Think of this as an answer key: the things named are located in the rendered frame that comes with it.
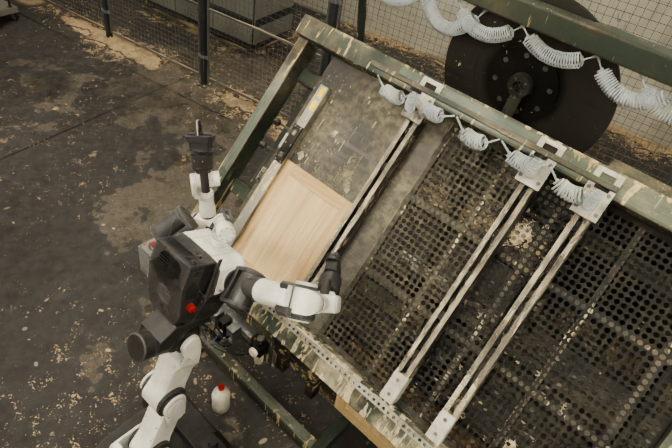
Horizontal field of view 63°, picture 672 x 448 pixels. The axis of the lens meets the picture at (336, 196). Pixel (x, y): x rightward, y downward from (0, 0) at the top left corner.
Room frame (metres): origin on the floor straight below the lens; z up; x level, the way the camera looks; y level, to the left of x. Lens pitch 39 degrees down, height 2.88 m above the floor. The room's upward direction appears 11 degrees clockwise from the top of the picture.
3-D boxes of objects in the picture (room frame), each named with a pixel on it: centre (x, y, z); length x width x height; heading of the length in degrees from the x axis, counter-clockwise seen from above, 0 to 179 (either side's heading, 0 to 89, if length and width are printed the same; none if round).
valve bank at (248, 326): (1.60, 0.40, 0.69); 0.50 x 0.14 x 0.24; 55
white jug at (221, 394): (1.59, 0.41, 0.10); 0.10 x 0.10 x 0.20
